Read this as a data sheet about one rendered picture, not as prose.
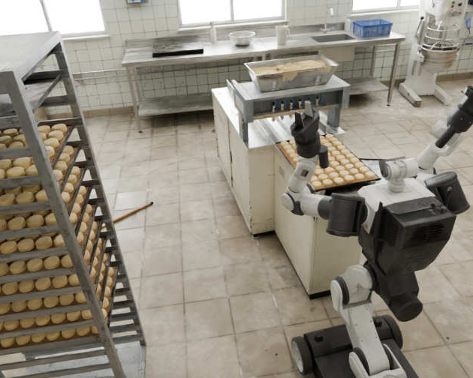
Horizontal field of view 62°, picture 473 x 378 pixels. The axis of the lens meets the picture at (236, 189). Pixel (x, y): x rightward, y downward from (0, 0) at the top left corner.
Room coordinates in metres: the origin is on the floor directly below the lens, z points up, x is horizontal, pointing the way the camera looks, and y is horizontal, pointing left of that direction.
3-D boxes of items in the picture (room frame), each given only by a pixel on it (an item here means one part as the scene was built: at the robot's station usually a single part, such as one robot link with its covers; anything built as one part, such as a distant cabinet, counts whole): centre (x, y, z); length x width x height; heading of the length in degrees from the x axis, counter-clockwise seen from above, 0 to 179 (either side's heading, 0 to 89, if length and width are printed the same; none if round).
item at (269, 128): (2.71, -0.24, 0.87); 2.01 x 0.03 x 0.07; 12
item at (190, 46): (5.00, 0.61, 0.93); 0.60 x 0.40 x 0.01; 97
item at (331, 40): (5.14, -0.43, 0.61); 3.40 x 0.70 x 1.22; 96
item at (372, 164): (3.27, -1.38, 0.01); 0.60 x 0.40 x 0.03; 170
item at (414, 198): (1.17, -0.60, 1.10); 0.34 x 0.30 x 0.36; 102
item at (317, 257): (2.13, -0.51, 0.45); 0.70 x 0.34 x 0.90; 12
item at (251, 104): (2.63, -0.41, 1.01); 0.72 x 0.33 x 0.34; 102
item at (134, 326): (1.36, 0.88, 0.33); 0.64 x 0.03 x 0.03; 96
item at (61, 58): (1.43, 0.58, 0.97); 0.03 x 0.03 x 1.70; 6
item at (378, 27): (5.30, -1.85, 0.95); 0.40 x 0.30 x 0.14; 99
